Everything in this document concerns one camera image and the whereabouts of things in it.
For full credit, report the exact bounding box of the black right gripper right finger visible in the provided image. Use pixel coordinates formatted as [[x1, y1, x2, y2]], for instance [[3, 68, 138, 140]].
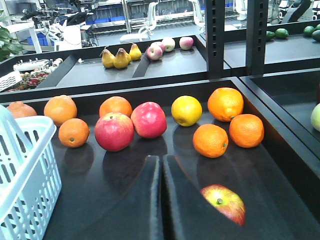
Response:
[[163, 155, 320, 240]]

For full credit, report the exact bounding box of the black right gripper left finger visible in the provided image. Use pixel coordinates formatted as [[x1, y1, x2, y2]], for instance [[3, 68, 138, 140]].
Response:
[[44, 155, 160, 240]]

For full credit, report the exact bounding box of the dark red yellow-top apple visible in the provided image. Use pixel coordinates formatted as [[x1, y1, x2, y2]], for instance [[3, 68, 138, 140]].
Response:
[[200, 184, 246, 226]]

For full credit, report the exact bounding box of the light blue plastic basket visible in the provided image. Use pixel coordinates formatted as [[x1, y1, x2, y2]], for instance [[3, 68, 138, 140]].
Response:
[[0, 106, 62, 240]]

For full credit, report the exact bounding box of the small orange mandarin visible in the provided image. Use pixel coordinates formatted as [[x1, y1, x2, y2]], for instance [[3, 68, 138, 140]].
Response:
[[229, 114, 265, 148], [192, 124, 229, 158]]

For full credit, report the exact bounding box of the pink red smooth apple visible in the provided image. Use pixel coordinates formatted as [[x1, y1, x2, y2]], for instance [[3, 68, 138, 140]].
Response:
[[130, 101, 167, 139]]

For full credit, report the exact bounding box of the small mandarin left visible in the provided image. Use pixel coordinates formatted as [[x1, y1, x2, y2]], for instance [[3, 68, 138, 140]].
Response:
[[58, 118, 90, 148]]

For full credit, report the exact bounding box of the small orange mandarin right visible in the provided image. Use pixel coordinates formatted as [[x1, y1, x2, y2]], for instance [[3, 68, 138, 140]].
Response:
[[229, 114, 265, 148]]

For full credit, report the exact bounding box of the yellow orange fruit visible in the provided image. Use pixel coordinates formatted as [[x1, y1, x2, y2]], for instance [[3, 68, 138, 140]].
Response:
[[171, 95, 203, 127]]

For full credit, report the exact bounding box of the large round orange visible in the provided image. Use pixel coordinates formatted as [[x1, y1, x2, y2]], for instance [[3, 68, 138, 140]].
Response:
[[99, 96, 133, 118]]

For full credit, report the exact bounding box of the large orange with nub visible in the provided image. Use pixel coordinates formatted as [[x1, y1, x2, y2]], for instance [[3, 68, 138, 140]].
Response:
[[207, 87, 244, 122]]

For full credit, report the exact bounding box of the wood and black display stand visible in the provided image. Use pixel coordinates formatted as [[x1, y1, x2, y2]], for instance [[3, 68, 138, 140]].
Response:
[[0, 19, 320, 240]]

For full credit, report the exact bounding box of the orange with nub far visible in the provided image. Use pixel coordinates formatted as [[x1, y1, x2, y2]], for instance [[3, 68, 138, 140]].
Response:
[[6, 101, 37, 119]]

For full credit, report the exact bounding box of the green potted plant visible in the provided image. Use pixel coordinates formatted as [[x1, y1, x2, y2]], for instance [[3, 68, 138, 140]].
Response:
[[0, 25, 23, 62]]

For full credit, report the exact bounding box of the black shelf upright post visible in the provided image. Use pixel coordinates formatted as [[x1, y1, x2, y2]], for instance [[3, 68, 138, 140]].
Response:
[[205, 0, 269, 79]]

